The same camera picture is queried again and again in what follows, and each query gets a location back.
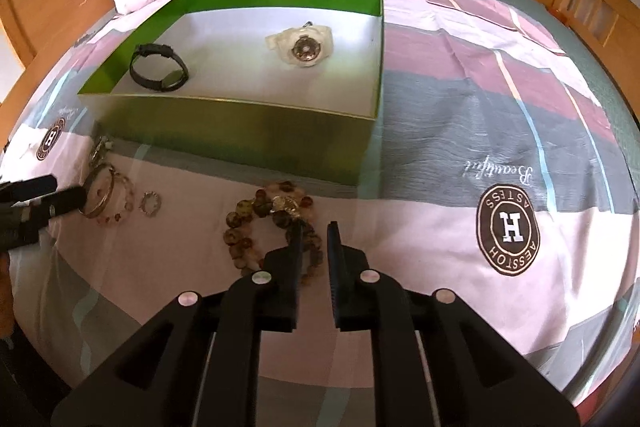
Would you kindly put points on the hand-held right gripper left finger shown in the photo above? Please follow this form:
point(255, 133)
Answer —
point(298, 254)

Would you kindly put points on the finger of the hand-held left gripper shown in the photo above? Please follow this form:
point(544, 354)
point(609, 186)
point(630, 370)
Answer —
point(67, 201)
point(30, 188)

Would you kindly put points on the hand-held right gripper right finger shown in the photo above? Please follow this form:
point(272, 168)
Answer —
point(334, 257)

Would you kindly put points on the metal bangle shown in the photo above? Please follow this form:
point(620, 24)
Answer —
point(90, 180)

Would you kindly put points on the green cardboard box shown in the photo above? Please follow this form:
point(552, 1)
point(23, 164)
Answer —
point(250, 137)

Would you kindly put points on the silver hair clip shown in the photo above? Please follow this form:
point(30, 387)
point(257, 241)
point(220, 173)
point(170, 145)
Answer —
point(100, 149)

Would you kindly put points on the black wristwatch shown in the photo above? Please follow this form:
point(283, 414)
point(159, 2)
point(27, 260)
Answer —
point(137, 77)

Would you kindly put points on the white wristwatch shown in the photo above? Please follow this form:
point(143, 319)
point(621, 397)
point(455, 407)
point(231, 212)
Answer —
point(302, 49)

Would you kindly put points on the patchwork printed bed sheet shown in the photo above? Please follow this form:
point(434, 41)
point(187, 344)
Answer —
point(450, 82)

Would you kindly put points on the wooden slatted frame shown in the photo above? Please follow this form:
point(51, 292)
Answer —
point(595, 2)

